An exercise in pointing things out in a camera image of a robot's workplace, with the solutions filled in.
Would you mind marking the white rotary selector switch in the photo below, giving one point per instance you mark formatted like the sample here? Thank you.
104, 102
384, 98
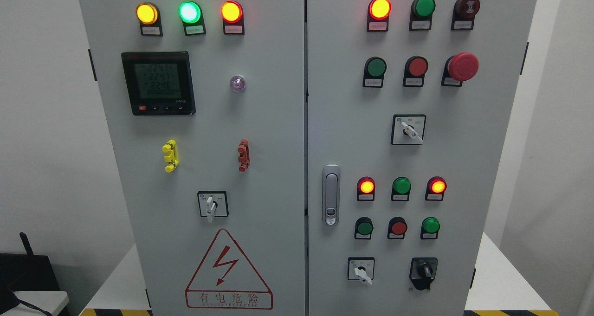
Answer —
408, 129
213, 204
361, 269

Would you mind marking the green lit indicator light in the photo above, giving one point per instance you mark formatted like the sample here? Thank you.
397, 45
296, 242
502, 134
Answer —
192, 18

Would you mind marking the yellow indicator light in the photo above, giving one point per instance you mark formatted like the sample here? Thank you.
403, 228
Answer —
149, 18

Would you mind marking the grey electrical control cabinet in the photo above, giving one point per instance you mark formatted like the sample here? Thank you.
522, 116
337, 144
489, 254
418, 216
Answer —
304, 107

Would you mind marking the red terminal clip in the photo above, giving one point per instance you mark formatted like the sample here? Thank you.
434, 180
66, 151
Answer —
244, 155

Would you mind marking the red lit indicator lower left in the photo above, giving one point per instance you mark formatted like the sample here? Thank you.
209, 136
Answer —
366, 189

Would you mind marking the green push button lower left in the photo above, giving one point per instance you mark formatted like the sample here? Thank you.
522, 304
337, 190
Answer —
363, 228

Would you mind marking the green push button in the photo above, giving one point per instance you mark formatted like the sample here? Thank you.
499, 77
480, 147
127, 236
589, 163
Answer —
373, 72
363, 228
430, 228

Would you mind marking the green indicator lower middle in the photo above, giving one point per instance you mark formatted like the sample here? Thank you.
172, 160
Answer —
401, 189

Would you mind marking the green push button upper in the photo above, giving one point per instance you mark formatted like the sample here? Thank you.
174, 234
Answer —
373, 72

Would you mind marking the yellow terminal clip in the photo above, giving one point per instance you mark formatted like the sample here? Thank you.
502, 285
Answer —
171, 155

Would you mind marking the red push button lower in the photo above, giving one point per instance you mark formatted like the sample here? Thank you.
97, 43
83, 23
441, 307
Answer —
397, 228

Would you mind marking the red push button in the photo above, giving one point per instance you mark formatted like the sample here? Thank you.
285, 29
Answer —
397, 228
414, 71

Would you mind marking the red lit indicator lower right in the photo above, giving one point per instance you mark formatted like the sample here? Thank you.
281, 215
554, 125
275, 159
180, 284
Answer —
435, 188

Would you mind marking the red push button upper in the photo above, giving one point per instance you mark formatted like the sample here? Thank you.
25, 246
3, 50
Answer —
414, 71

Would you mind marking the red high voltage warning sticker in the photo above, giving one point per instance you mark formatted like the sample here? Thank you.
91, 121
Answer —
226, 279

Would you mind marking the red lit indicator light left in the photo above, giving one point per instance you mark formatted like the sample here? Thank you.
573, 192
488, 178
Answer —
232, 18

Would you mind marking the black digital power meter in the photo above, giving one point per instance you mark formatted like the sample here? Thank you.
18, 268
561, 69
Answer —
159, 83

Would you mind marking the green push button lower right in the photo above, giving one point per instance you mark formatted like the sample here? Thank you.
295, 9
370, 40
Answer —
430, 228

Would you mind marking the red lit indicator top right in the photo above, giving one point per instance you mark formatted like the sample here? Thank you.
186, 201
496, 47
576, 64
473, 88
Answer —
378, 15

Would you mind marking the red emergency stop button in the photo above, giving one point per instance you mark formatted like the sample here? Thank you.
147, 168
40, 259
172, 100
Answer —
459, 68

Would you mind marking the green indicator top right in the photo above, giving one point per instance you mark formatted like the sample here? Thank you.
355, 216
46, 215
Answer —
421, 12

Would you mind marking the dark red buzzer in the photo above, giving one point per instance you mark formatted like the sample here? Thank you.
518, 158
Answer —
463, 14

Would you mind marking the white box lower left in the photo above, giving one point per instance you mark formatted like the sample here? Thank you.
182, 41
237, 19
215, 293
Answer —
51, 301

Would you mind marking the black device with antenna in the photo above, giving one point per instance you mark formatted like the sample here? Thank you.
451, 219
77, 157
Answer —
24, 272

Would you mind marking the silver door handle lock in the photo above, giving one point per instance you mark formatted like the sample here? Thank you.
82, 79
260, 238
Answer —
330, 194

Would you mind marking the black rotary knob switch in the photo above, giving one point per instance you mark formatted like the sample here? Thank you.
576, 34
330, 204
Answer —
423, 272

